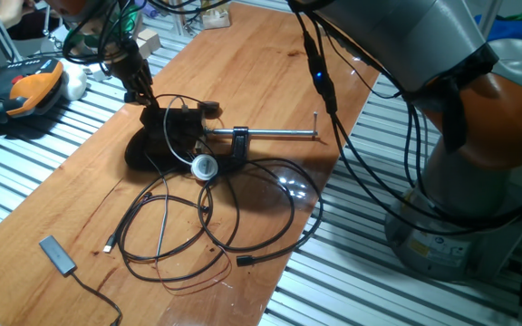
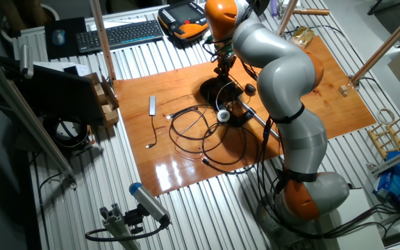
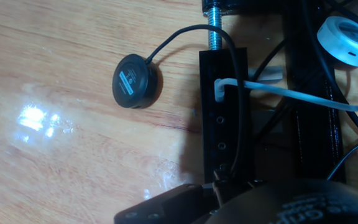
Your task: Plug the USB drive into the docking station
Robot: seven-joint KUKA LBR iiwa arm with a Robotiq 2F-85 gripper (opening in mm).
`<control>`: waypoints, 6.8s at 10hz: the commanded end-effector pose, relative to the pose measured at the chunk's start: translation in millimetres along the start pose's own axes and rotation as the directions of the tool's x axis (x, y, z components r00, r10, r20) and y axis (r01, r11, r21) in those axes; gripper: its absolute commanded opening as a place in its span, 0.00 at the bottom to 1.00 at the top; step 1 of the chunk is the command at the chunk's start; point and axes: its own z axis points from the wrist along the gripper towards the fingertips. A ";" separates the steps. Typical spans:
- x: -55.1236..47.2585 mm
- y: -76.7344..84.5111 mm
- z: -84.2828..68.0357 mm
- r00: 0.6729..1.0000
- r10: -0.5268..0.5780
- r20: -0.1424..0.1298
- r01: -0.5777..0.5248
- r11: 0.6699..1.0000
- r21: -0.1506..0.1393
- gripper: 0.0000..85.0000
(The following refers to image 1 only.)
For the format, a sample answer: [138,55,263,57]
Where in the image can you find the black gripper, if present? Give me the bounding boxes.
[108,41,160,110]

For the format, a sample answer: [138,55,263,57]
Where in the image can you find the purple plastic tube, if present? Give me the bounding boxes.
[134,0,159,19]

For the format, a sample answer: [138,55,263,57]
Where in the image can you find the slim grey USB hub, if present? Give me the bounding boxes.
[38,235,124,326]

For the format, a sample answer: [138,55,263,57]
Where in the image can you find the small white adapter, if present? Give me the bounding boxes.
[82,66,111,82]

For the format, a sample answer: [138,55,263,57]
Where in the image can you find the black inline cable adapter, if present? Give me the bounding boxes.
[303,30,339,115]

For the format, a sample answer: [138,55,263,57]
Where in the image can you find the white round USB device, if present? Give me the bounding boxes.
[162,94,220,182]

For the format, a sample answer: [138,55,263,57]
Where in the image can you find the thin grey cable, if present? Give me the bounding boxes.
[144,153,171,264]

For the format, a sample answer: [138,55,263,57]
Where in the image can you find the black round USB device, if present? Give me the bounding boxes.
[151,92,222,115]

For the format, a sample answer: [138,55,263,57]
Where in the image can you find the pale wooden cube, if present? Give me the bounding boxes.
[134,27,162,59]

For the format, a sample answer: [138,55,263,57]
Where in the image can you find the orange black teach pendant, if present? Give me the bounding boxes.
[0,56,65,124]

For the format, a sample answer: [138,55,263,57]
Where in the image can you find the thin black wire with connectors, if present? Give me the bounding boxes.
[118,192,242,284]

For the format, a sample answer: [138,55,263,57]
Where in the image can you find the black metal C-clamp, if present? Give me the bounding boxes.
[123,111,320,174]

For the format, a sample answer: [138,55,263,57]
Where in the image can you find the black docking station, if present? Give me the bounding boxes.
[139,106,208,158]

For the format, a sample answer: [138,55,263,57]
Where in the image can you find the thin red wire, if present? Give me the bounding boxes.
[154,244,234,293]

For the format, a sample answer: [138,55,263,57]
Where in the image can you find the person's bare hand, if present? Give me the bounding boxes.
[0,0,35,29]

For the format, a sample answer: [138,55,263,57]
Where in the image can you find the black cable with USB plug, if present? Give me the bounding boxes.
[103,171,298,254]

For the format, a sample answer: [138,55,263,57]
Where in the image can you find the white rounded object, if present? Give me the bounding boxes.
[59,57,89,101]

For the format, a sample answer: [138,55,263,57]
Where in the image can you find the wooden board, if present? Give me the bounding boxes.
[0,2,382,326]

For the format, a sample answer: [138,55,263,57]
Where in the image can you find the black cable with USB socket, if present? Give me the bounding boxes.
[197,157,324,268]

